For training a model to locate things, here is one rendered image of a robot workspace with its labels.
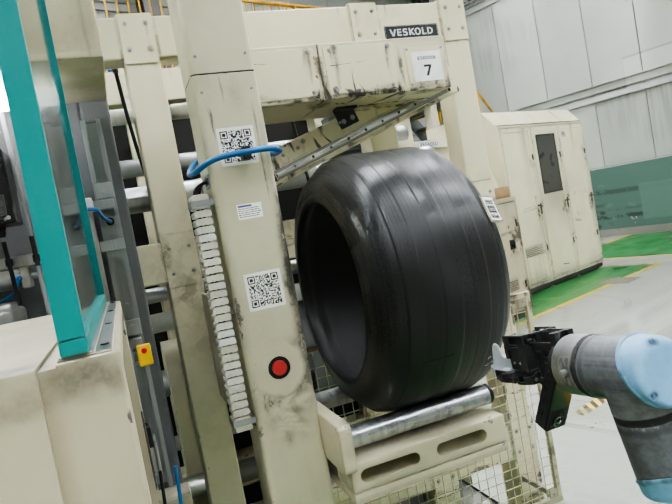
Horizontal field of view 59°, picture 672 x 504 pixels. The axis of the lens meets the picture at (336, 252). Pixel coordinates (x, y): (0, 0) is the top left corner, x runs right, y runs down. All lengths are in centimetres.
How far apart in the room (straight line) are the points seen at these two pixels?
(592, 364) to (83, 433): 64
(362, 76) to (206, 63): 52
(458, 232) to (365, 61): 65
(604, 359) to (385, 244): 43
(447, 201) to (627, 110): 1205
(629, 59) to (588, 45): 91
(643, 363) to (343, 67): 107
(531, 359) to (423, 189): 38
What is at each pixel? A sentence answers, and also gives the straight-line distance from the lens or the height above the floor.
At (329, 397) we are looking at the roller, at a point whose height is 91.
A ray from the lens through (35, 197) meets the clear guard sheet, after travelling 46.
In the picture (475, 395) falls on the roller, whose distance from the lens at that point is 133.
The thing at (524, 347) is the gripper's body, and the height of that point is 108.
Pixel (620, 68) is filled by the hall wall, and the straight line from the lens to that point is 1325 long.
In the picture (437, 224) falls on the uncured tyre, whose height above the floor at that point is 129.
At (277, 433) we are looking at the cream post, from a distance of 124.
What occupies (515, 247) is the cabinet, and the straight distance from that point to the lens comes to 627.
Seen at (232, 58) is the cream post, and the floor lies 168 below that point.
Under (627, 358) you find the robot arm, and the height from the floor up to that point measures 110.
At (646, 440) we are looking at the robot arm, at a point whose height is 99.
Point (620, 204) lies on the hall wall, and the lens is 1321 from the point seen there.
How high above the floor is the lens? 133
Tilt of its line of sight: 3 degrees down
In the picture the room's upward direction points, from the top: 10 degrees counter-clockwise
